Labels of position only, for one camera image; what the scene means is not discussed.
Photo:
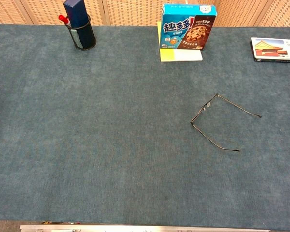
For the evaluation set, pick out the blue felt table cover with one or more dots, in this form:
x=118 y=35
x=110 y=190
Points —
x=87 y=133

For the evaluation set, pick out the yellow and white notepad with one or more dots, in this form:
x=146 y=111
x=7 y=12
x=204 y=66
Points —
x=183 y=55

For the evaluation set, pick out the blue cookie box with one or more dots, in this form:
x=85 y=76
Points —
x=178 y=26

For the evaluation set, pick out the black mesh pen holder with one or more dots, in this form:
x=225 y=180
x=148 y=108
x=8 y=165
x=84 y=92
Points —
x=87 y=36

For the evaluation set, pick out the woven wicker folding screen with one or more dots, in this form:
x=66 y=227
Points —
x=135 y=12

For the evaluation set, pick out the pale green flat stick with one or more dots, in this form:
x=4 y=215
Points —
x=76 y=37

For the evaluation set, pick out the dark blue rectangular box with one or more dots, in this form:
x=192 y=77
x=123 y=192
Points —
x=76 y=12

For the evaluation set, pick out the red capped marker pen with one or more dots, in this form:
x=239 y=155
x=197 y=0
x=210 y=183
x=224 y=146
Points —
x=62 y=18

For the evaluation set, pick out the picture box with palace print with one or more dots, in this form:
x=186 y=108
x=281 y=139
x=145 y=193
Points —
x=273 y=48

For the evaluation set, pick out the aluminium rail bar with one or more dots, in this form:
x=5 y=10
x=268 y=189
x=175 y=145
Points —
x=135 y=228

